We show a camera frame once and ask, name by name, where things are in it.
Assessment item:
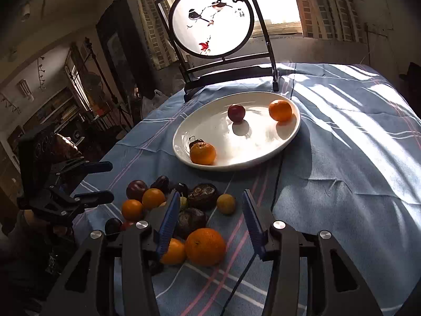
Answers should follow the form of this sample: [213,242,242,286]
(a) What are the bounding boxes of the orange tangerine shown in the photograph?
[142,188,166,210]
[268,100,293,123]

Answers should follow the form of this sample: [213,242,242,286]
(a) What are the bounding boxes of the large dark plum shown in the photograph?
[126,180,148,202]

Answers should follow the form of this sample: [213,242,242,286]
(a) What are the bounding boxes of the large orange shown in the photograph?
[185,228,226,267]

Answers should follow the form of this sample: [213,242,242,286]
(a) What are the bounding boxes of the dark red plum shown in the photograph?
[227,104,245,124]

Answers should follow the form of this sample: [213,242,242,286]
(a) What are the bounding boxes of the dark oblong fruit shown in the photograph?
[150,175,169,195]

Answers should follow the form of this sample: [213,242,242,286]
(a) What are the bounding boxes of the small yellow-green fruit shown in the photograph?
[217,193,236,215]

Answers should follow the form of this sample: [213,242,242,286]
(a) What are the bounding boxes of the dark wrinkled passion fruit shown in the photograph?
[187,183,220,212]

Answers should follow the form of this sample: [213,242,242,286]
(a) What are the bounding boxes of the orange tangerine plate front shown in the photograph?
[190,142,217,166]

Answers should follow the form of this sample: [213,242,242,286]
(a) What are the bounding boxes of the blue striped tablecloth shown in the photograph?
[74,63,420,315]

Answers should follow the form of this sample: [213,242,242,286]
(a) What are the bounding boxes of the white oval plate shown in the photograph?
[173,91,301,171]

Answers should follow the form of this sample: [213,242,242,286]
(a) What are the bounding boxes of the orange tangerine on plate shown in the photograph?
[268,100,293,123]

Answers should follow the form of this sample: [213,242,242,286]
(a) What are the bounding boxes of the round bird painting screen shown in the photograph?
[154,0,280,103]

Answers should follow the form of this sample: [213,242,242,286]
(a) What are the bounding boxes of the black cable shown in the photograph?
[220,252,258,316]

